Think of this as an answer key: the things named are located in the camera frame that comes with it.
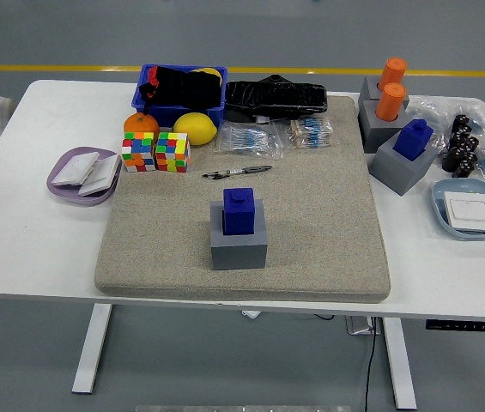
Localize blue plastic bin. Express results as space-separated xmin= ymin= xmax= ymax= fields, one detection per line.
xmin=130 ymin=64 xmax=229 ymax=129

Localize black grey pen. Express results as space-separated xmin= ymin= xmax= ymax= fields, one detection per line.
xmin=201 ymin=165 xmax=274 ymax=180

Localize white table leg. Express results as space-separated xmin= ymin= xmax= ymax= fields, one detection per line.
xmin=71 ymin=303 xmax=113 ymax=395
xmin=381 ymin=317 xmax=418 ymax=411

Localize orange cylinder seal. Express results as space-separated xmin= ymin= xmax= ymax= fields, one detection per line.
xmin=374 ymin=82 xmax=408 ymax=122
xmin=378 ymin=57 xmax=409 ymax=92

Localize black power cable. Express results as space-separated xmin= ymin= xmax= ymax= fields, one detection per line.
xmin=364 ymin=317 xmax=379 ymax=412

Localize black cloth with red strap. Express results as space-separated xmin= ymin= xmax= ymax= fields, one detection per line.
xmin=137 ymin=65 xmax=222 ymax=108

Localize black table control panel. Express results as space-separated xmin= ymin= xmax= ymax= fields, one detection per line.
xmin=424 ymin=318 xmax=485 ymax=333

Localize yellow curved object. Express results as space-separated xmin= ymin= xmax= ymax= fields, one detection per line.
xmin=191 ymin=67 xmax=222 ymax=81

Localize orange fruit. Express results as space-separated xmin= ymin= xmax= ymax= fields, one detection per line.
xmin=123 ymin=112 xmax=161 ymax=141

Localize blue square seal stamp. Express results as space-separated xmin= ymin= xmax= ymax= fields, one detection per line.
xmin=391 ymin=118 xmax=433 ymax=162
xmin=221 ymin=186 xmax=257 ymax=236

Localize purple dish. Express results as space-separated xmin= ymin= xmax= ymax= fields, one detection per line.
xmin=45 ymin=146 xmax=123 ymax=208

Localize clear bag of blue resistors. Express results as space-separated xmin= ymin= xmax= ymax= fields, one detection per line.
xmin=215 ymin=122 xmax=286 ymax=161

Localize blue-grey dish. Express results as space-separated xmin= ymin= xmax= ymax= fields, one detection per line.
xmin=430 ymin=178 xmax=485 ymax=240

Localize grey-brown fabric mat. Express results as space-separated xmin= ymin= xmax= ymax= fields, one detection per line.
xmin=94 ymin=94 xmax=392 ymax=305

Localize white wall switch panel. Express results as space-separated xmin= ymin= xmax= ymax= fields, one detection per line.
xmin=51 ymin=152 xmax=100 ymax=188
xmin=442 ymin=191 xmax=485 ymax=234
xmin=77 ymin=154 xmax=122 ymax=197

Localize yellow lemon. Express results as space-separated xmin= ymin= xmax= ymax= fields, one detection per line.
xmin=172 ymin=112 xmax=218 ymax=147

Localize colourful puzzle cube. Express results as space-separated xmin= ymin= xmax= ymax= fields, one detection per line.
xmin=154 ymin=131 xmax=191 ymax=173
xmin=120 ymin=131 xmax=156 ymax=173

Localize grey seal holder block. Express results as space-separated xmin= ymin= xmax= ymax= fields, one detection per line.
xmin=209 ymin=198 xmax=268 ymax=271
xmin=358 ymin=75 xmax=410 ymax=108
xmin=368 ymin=128 xmax=439 ymax=197
xmin=356 ymin=100 xmax=409 ymax=155

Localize silver box under table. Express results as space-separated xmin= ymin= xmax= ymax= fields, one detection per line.
xmin=344 ymin=316 xmax=383 ymax=336

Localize clear bag of taped resistors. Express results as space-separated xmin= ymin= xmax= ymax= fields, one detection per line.
xmin=282 ymin=116 xmax=337 ymax=150

